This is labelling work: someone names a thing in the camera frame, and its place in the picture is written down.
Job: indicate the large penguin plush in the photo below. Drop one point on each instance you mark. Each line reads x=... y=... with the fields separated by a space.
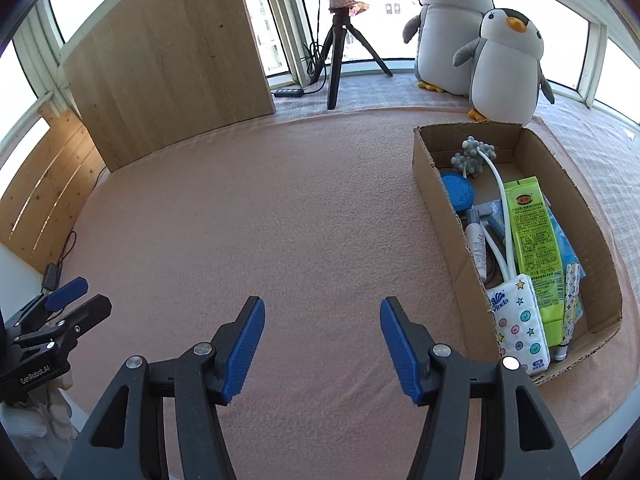
x=442 y=27

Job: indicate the slatted wooden panel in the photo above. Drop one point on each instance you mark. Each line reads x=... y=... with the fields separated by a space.
x=45 y=197

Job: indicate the white gloved left hand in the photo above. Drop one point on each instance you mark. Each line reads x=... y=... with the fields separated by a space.
x=41 y=428

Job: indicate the white patterned lighter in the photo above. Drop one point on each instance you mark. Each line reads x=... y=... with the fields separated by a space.
x=573 y=275

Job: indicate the small penguin plush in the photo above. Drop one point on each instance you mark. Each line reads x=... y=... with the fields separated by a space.
x=506 y=75

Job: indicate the pink lotion bottle grey cap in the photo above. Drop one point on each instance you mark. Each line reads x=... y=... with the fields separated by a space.
x=475 y=237

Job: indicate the wooden headboard panel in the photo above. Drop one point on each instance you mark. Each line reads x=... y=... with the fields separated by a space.
x=145 y=74

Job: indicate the black power adapter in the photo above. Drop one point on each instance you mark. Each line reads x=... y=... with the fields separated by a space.
x=51 y=277

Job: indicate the green yellow cream tube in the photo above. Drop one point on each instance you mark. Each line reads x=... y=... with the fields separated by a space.
x=537 y=252

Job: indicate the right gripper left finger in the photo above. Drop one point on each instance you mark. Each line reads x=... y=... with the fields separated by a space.
x=124 y=437

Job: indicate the blue wet wipes pack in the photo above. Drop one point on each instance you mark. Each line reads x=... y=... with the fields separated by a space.
x=492 y=223

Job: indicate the white grey massager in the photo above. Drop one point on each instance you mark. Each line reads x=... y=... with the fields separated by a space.
x=476 y=162

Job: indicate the black tripod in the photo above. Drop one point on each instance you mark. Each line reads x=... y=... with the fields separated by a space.
x=335 y=43

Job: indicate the patterned tissue pack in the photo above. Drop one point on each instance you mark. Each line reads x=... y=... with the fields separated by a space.
x=518 y=325

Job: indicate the blue round lid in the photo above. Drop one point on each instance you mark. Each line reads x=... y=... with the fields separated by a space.
x=460 y=191

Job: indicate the cardboard box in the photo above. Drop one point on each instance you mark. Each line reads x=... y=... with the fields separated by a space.
x=523 y=153

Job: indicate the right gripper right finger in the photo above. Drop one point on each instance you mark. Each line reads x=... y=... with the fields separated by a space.
x=519 y=437

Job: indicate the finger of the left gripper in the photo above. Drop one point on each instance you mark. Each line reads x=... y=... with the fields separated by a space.
x=36 y=313
x=75 y=322

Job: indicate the black power strip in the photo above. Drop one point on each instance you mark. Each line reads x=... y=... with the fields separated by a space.
x=288 y=93

